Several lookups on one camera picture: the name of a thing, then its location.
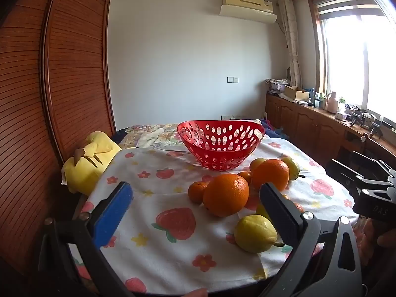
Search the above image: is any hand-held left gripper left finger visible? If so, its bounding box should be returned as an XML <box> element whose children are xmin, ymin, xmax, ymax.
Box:
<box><xmin>37</xmin><ymin>181</ymin><xmax>137</xmax><ymax>297</ymax></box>

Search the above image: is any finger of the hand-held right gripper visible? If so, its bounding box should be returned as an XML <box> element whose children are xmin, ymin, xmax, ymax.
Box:
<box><xmin>352</xmin><ymin>151</ymin><xmax>396</xmax><ymax>180</ymax></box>
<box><xmin>326</xmin><ymin>158</ymin><xmax>394</xmax><ymax>198</ymax></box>

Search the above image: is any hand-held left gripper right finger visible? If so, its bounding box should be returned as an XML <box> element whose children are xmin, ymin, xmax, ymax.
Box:
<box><xmin>259</xmin><ymin>182</ymin><xmax>362</xmax><ymax>297</ymax></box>

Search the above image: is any green apple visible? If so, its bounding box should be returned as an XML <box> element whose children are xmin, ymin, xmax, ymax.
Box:
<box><xmin>249</xmin><ymin>158</ymin><xmax>267</xmax><ymax>174</ymax></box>
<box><xmin>255</xmin><ymin>203</ymin><xmax>273</xmax><ymax>223</ymax></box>

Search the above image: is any yellow-green pear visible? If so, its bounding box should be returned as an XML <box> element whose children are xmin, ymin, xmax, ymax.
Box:
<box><xmin>280</xmin><ymin>156</ymin><xmax>306</xmax><ymax>181</ymax></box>
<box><xmin>234</xmin><ymin>214</ymin><xmax>285</xmax><ymax>253</ymax></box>

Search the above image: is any large orange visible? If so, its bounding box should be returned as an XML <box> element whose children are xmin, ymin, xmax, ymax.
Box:
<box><xmin>202</xmin><ymin>173</ymin><xmax>250</xmax><ymax>218</ymax></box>
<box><xmin>251</xmin><ymin>159</ymin><xmax>290</xmax><ymax>191</ymax></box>

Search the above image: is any red perforated plastic basket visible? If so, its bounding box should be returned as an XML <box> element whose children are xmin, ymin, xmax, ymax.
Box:
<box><xmin>177</xmin><ymin>120</ymin><xmax>266</xmax><ymax>171</ymax></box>

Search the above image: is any person's right hand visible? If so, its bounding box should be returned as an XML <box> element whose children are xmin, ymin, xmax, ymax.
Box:
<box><xmin>363</xmin><ymin>218</ymin><xmax>396</xmax><ymax>265</ymax></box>

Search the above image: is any wooden low cabinet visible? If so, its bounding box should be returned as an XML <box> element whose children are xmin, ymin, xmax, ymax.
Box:
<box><xmin>265</xmin><ymin>94</ymin><xmax>396</xmax><ymax>180</ymax></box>

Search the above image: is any yellow plush toy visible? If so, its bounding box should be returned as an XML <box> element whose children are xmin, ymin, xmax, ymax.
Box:
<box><xmin>61</xmin><ymin>131</ymin><xmax>123</xmax><ymax>194</ymax></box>

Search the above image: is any white fruit-printed cloth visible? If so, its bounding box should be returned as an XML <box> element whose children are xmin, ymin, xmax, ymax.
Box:
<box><xmin>74</xmin><ymin>139</ymin><xmax>362</xmax><ymax>294</ymax></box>

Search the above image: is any floral blanket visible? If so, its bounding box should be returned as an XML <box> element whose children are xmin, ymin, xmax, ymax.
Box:
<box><xmin>119</xmin><ymin>119</ymin><xmax>291</xmax><ymax>153</ymax></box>

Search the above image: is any cardboard box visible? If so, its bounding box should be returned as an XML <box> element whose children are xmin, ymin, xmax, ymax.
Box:
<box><xmin>284</xmin><ymin>86</ymin><xmax>310</xmax><ymax>101</ymax></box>

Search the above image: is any wooden framed window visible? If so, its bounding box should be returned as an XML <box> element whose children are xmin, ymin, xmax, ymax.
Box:
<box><xmin>309</xmin><ymin>0</ymin><xmax>396</xmax><ymax>130</ymax></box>

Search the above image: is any patterned curtain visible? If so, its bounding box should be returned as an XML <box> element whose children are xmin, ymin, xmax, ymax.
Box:
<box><xmin>278</xmin><ymin>0</ymin><xmax>302</xmax><ymax>89</ymax></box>

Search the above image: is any wooden slatted wardrobe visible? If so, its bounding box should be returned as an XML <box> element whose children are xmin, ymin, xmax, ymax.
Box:
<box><xmin>0</xmin><ymin>0</ymin><xmax>116</xmax><ymax>285</ymax></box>

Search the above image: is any grey window blind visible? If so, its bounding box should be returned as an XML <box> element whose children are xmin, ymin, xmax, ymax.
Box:
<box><xmin>312</xmin><ymin>0</ymin><xmax>386</xmax><ymax>17</ymax></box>

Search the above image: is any wall air conditioner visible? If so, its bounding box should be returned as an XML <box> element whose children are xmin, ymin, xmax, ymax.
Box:
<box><xmin>219</xmin><ymin>0</ymin><xmax>277</xmax><ymax>24</ymax></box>

